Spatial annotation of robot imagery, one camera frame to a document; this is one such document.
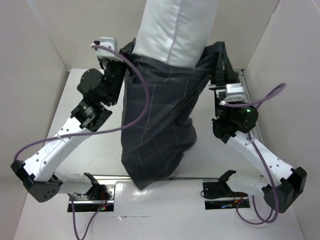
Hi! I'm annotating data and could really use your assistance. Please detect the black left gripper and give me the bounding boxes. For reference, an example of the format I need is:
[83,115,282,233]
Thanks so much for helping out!
[101,46,136,106]

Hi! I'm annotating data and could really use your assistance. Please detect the white pillow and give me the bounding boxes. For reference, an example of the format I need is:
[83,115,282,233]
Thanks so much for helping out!
[133,0,218,68]

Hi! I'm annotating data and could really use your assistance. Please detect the dark grey checked pillowcase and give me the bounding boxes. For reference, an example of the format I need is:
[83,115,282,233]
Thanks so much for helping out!
[121,41,226,190]

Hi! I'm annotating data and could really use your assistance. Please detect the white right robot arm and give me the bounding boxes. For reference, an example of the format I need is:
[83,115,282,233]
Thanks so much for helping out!
[209,51,307,214]

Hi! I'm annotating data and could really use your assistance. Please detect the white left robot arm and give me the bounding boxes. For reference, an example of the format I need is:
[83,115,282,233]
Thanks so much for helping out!
[11,59,127,203]

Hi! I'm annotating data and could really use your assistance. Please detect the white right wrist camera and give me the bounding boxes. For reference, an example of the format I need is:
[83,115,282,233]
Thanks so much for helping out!
[218,83,246,103]

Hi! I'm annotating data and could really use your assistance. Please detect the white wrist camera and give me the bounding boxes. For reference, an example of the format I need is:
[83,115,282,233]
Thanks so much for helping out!
[218,83,246,103]
[91,37,122,62]

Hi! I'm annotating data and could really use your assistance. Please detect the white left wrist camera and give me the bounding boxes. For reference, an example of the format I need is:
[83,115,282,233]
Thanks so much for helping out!
[91,37,122,62]

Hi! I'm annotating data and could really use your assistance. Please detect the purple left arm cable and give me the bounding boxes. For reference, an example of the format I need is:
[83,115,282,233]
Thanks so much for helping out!
[13,42,150,240]

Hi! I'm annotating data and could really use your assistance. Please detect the aluminium front rail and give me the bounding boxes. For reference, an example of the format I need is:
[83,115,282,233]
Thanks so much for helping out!
[94,175,219,182]

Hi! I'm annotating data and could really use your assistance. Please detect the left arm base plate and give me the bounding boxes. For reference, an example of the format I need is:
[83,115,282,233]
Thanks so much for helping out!
[71,180,116,213]

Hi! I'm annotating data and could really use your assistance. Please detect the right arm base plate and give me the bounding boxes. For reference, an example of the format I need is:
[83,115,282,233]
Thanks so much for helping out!
[200,181,251,210]

